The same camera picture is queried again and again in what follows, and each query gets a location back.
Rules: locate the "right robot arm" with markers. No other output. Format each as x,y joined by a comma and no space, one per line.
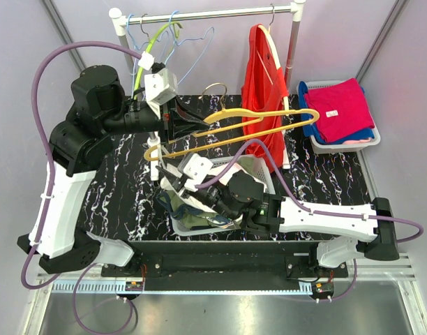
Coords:
365,223

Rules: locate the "clothes rack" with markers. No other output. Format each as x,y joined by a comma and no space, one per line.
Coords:
121,24

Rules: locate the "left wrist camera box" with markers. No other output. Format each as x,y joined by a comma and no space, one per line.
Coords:
160,86

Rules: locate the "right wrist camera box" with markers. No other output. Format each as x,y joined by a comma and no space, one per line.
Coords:
195,167

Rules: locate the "white laundry basket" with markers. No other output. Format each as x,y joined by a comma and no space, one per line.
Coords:
257,168

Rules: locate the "red tank top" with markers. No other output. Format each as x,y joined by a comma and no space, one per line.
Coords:
260,94

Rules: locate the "olive printed tank top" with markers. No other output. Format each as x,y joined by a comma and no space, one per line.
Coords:
202,221

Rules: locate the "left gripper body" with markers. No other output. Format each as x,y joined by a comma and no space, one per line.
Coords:
168,113

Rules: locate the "lime green hanger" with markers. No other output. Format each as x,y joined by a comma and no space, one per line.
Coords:
147,60

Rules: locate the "pink tank top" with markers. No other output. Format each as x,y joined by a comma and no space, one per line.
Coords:
223,193

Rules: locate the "white wooden hanger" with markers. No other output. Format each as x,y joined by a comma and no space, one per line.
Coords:
273,54

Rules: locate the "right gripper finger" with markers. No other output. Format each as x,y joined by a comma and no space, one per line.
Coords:
167,174
172,183

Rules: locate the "magenta folded shirt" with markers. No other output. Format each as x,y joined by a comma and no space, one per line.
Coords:
343,109

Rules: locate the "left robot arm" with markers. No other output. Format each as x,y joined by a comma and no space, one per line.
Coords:
77,147

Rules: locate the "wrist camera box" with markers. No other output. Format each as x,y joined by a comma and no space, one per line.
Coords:
160,86
195,167

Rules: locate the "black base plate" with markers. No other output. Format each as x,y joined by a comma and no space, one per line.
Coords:
233,266

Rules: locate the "grey basket with clothes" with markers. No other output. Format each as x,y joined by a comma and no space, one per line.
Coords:
333,149

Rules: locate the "blue folded shirt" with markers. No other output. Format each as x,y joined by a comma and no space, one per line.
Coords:
361,136

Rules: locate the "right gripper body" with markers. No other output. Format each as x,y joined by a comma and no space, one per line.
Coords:
209,195

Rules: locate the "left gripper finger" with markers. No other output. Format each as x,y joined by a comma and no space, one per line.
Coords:
181,128
186,112

